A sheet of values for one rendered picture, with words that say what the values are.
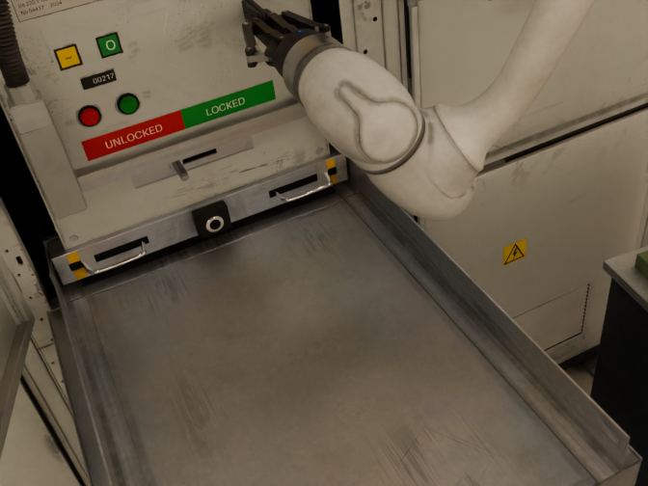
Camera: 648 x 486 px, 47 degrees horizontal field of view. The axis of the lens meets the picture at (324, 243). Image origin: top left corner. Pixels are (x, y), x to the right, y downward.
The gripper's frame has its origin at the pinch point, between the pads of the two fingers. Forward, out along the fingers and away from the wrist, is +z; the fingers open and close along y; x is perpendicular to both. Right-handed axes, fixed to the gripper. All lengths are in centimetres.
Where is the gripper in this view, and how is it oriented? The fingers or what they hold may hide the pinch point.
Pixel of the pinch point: (256, 15)
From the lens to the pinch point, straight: 115.7
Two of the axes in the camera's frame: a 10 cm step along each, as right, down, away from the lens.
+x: -1.1, -7.6, -6.3
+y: 9.0, -3.5, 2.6
